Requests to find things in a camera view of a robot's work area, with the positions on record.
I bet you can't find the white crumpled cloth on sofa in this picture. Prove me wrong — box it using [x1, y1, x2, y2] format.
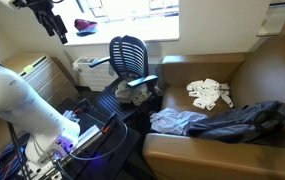
[186, 78, 234, 110]

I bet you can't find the dark blue grey backpack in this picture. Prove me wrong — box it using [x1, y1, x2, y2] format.
[186, 101, 285, 143]

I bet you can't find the white wall heater unit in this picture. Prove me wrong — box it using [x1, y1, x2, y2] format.
[73, 57, 118, 91]

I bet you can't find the black mesh office chair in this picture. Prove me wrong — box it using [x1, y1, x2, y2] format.
[89, 35, 158, 121]

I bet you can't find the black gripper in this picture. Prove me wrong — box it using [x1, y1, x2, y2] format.
[22, 0, 68, 44]

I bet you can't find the light blue striped shirt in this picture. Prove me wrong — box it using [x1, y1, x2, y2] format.
[150, 108, 207, 135]

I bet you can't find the tan leather sofa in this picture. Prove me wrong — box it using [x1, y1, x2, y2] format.
[143, 36, 285, 180]

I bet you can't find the wooden drawer cabinet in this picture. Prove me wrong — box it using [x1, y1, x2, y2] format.
[2, 53, 78, 107]

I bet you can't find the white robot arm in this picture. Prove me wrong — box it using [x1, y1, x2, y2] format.
[0, 64, 80, 166]

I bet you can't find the white cloth on chair seat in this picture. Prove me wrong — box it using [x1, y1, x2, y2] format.
[115, 80, 149, 106]

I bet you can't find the maroon and blue cap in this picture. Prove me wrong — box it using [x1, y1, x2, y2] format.
[74, 19, 97, 36]

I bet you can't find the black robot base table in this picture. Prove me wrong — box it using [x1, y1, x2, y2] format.
[21, 97, 141, 180]

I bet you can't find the bundle of coloured cables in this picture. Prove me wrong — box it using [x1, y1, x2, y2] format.
[0, 133, 30, 180]

